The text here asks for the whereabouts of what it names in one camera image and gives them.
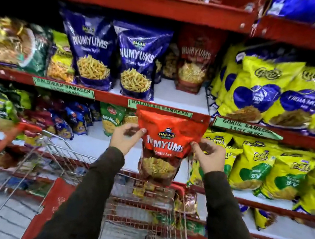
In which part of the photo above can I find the person's left hand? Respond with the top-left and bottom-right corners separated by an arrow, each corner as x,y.
108,121 -> 148,159

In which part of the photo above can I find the person's right hand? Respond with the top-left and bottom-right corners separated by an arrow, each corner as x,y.
186,136 -> 229,177

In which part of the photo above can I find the bright red snack packet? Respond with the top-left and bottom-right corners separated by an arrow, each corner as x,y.
124,104 -> 211,193

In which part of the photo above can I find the person's left forearm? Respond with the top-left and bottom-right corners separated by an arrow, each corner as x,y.
30,136 -> 128,239

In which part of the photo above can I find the person's right forearm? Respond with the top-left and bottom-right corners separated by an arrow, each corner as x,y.
193,168 -> 296,239

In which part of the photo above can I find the green shelf price label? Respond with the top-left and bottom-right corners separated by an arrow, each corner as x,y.
211,116 -> 285,142
126,98 -> 194,119
30,76 -> 97,100

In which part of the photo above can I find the green soya stick packet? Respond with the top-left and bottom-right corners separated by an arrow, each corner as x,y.
95,102 -> 127,140

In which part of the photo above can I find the gold brown snack packet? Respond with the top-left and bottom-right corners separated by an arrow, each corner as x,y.
173,190 -> 203,218

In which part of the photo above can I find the group of small blue packets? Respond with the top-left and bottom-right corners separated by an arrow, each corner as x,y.
46,97 -> 104,145

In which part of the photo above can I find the blue snack stick packet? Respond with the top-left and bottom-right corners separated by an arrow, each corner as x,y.
48,8 -> 124,93
102,20 -> 175,104

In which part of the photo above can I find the clear snack packet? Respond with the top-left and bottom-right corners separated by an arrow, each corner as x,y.
161,42 -> 183,81

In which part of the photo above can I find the row of yellow green packets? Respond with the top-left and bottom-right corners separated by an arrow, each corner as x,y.
185,127 -> 315,217

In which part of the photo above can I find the dark red snack packet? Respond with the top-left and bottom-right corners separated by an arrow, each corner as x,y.
170,23 -> 227,98

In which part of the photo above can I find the small yellow blue packet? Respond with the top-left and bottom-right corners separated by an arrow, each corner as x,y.
250,208 -> 278,234

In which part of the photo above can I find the row of yellow blue packets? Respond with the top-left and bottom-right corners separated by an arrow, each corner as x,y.
204,39 -> 315,136

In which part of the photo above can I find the red cart seat flap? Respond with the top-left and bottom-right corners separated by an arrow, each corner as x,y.
20,173 -> 77,239

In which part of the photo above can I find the yellow green mixture packet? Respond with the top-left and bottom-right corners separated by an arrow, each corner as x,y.
44,30 -> 82,84

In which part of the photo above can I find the green yellow snack packet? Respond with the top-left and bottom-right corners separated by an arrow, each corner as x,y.
0,83 -> 35,136

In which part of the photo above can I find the dark green snack packet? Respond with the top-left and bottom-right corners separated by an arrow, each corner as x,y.
0,16 -> 55,77

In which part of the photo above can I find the large blue packet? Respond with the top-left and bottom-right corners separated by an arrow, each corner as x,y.
266,0 -> 315,26

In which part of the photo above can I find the wire shopping cart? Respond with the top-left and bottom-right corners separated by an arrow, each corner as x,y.
0,118 -> 211,239

